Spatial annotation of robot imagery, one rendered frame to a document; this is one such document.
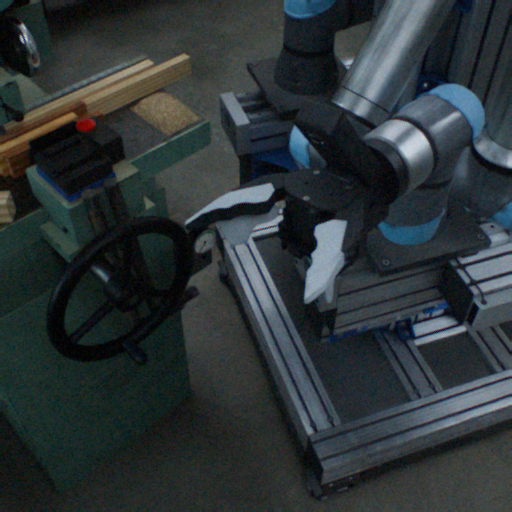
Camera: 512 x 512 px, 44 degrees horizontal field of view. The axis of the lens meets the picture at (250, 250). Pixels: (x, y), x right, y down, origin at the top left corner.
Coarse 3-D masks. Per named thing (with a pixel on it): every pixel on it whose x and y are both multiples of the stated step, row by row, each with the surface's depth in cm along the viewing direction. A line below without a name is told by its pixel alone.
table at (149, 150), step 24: (144, 96) 131; (120, 120) 125; (144, 120) 125; (144, 144) 120; (168, 144) 121; (192, 144) 126; (144, 168) 120; (24, 192) 111; (24, 216) 107; (144, 216) 113; (0, 240) 106; (24, 240) 109; (48, 240) 110
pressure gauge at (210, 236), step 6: (198, 228) 134; (204, 228) 135; (210, 228) 136; (192, 234) 134; (198, 234) 134; (204, 234) 135; (210, 234) 136; (192, 240) 134; (198, 240) 134; (204, 240) 136; (210, 240) 137; (198, 246) 135; (204, 246) 137; (210, 246) 138; (198, 252) 137; (204, 252) 138
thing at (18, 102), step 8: (0, 72) 106; (0, 80) 104; (8, 80) 104; (16, 80) 105; (0, 88) 103; (8, 88) 104; (16, 88) 105; (0, 96) 104; (8, 96) 105; (16, 96) 106; (0, 104) 105; (8, 104) 106; (16, 104) 107; (0, 112) 106; (24, 112) 109; (0, 120) 107; (8, 120) 108
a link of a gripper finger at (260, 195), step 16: (240, 192) 61; (256, 192) 61; (272, 192) 61; (208, 208) 60; (224, 208) 60; (240, 208) 60; (256, 208) 60; (272, 208) 62; (192, 224) 60; (208, 224) 60; (224, 224) 62; (240, 224) 63; (256, 224) 63; (240, 240) 64
